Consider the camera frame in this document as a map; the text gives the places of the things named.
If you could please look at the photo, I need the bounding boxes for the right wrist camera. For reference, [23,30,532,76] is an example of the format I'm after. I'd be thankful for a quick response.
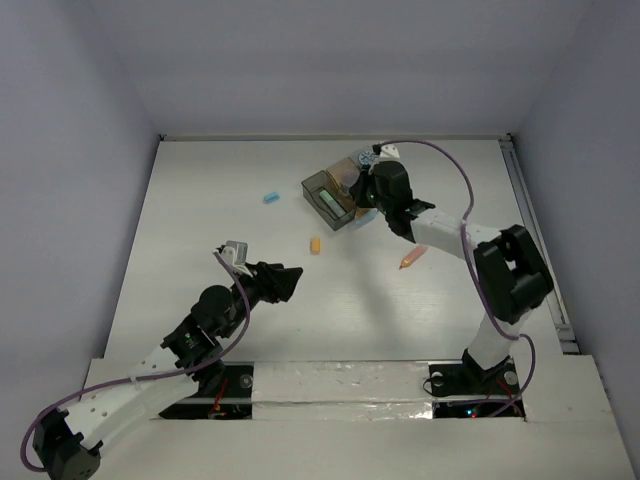
[372,143,400,161]

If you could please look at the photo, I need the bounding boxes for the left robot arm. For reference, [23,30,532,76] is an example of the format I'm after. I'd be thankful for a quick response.
[20,262,303,479]

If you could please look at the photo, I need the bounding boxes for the dark grey plastic container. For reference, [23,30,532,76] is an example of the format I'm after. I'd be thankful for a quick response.
[301,170,356,231]

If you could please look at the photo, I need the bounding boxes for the blue marker cap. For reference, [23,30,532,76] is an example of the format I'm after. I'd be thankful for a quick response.
[263,192,280,204]

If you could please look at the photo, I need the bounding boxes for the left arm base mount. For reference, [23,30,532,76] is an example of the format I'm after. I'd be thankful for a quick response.
[159,362,254,420]

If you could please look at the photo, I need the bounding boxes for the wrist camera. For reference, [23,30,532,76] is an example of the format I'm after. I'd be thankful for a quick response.
[217,240,248,270]
[372,143,400,161]

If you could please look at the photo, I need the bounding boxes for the aluminium rail right edge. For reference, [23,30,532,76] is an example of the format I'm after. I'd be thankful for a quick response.
[498,134,582,355]

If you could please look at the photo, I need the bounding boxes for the blue lidded round tin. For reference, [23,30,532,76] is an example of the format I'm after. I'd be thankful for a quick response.
[357,150,378,170]

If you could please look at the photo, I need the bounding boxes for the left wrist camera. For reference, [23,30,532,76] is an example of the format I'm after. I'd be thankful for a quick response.
[217,240,248,270]

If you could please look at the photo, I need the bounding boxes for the green highlighter marker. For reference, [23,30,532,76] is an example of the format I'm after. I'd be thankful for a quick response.
[319,189,345,218]

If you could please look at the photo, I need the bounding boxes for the orange highlighter marker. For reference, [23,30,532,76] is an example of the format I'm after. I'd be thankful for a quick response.
[399,245,428,270]

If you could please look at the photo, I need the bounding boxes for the orange marker cap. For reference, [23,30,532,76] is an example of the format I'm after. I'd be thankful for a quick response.
[310,237,322,255]

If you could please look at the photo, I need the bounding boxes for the blue highlighter marker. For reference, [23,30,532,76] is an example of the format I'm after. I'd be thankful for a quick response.
[348,210,378,231]

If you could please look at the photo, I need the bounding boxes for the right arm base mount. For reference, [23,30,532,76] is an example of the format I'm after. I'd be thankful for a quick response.
[422,352,525,419]

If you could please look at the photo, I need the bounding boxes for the clear jar of pins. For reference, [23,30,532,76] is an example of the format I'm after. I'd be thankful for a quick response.
[338,171,359,195]

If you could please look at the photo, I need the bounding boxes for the silver foil tape strip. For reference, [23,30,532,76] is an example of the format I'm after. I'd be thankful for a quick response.
[251,361,433,422]

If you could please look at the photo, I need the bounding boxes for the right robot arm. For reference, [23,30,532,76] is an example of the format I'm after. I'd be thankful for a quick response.
[349,160,553,392]

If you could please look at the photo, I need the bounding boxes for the amber plastic container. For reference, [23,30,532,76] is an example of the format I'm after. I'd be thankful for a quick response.
[326,157,371,220]

